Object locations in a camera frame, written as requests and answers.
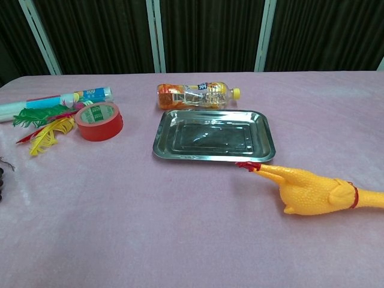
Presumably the yellow rubber chicken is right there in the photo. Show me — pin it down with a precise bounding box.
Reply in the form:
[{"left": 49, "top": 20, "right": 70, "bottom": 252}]
[{"left": 235, "top": 161, "right": 384, "bottom": 215}]

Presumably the stainless steel rectangular tray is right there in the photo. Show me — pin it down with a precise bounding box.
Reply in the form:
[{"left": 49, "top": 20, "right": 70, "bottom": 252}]
[{"left": 152, "top": 109, "right": 277, "bottom": 165}]

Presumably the orange juice plastic bottle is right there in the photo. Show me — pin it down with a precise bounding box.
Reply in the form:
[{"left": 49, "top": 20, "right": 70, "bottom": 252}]
[{"left": 157, "top": 81, "right": 242, "bottom": 111}]

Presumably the red tape roll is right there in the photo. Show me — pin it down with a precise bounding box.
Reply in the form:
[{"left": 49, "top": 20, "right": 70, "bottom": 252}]
[{"left": 74, "top": 101, "right": 124, "bottom": 142}]

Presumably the pink plush tablecloth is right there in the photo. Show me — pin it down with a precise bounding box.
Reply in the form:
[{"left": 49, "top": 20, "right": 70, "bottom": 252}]
[{"left": 0, "top": 71, "right": 384, "bottom": 288}]

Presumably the black pleated curtain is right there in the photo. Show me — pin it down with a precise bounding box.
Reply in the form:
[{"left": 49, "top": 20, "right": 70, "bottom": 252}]
[{"left": 0, "top": 0, "right": 384, "bottom": 88}]

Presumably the colourful feather shuttlecock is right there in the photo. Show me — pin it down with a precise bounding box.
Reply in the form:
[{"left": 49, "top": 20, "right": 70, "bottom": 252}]
[{"left": 12, "top": 100, "right": 88, "bottom": 157}]

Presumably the white plastic bag roll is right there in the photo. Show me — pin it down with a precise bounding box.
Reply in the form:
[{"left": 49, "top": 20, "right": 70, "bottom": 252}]
[{"left": 0, "top": 86, "right": 112, "bottom": 124}]

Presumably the dark plastic grape bunch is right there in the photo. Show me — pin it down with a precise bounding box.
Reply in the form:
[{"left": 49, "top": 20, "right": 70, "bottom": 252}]
[{"left": 0, "top": 156, "right": 16, "bottom": 203}]

